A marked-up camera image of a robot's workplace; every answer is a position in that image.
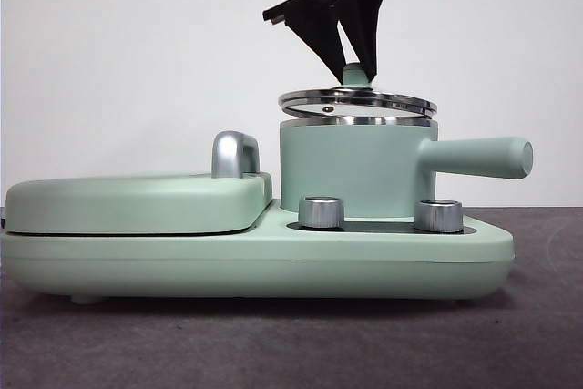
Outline glass pot lid green knob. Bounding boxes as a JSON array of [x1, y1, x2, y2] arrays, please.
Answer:
[[278, 63, 438, 120]]

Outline chrome control knob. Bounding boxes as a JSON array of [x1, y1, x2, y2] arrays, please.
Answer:
[[298, 196, 346, 230], [414, 200, 465, 232]]

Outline green breakfast machine base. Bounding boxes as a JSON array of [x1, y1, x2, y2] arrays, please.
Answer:
[[0, 197, 516, 306]]

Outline green pot with stick handle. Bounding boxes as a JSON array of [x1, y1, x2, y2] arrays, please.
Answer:
[[278, 110, 535, 220]]

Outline chrome griddle cover handle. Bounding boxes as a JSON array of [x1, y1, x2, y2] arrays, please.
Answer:
[[211, 130, 262, 179]]

